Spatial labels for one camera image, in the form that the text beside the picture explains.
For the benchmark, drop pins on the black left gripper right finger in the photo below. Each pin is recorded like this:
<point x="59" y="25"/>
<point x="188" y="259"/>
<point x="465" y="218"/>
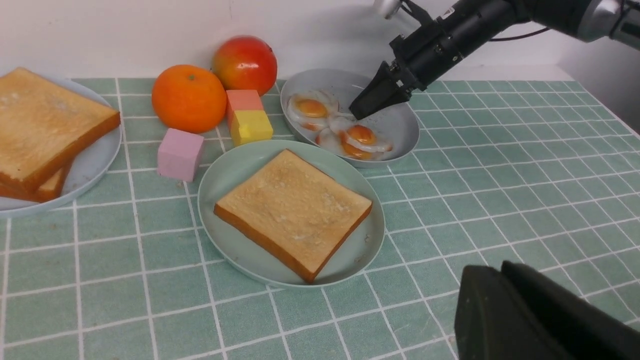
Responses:
<point x="582" y="329"/>

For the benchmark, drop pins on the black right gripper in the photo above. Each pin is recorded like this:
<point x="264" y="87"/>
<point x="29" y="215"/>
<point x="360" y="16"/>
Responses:
<point x="434" y="48"/>

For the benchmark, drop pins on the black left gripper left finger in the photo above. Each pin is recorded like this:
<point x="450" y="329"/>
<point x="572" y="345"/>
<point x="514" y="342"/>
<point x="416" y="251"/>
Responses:
<point x="492" y="321"/>

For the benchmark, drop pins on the toast slice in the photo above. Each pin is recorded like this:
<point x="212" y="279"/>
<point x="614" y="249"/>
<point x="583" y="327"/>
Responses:
<point x="44" y="126"/>
<point x="295" y="212"/>
<point x="49" y="190"/>

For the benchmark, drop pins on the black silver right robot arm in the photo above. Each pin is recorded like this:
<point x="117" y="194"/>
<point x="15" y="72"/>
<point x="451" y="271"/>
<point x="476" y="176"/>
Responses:
<point x="585" y="20"/>

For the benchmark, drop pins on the grey egg plate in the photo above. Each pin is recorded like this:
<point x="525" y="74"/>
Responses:
<point x="399" y="123"/>

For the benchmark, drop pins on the front fried egg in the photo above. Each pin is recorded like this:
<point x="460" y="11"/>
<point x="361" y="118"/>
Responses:
<point x="357" y="142"/>

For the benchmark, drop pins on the fried egg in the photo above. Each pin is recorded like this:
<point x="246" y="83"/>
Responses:
<point x="357" y="142"/>
<point x="311" y="109"/>

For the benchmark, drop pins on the back left fried egg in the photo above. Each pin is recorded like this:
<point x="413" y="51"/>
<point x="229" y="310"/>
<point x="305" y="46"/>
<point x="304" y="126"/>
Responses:
<point x="311" y="109"/>

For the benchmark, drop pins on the pink yellow block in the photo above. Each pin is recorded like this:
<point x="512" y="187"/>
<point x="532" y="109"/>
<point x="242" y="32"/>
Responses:
<point x="246" y="117"/>

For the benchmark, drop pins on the orange fruit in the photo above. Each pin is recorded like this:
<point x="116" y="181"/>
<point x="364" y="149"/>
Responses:
<point x="189" y="98"/>

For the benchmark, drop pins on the pink cube block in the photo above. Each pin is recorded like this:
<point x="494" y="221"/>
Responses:
<point x="179" y="155"/>

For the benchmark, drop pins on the green empty plate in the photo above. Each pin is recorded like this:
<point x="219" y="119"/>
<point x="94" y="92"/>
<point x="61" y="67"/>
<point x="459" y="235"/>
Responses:
<point x="237" y="165"/>

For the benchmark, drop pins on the pale blue bread plate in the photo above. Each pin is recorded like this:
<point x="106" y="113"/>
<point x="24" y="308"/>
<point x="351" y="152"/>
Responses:
<point x="87" y="169"/>

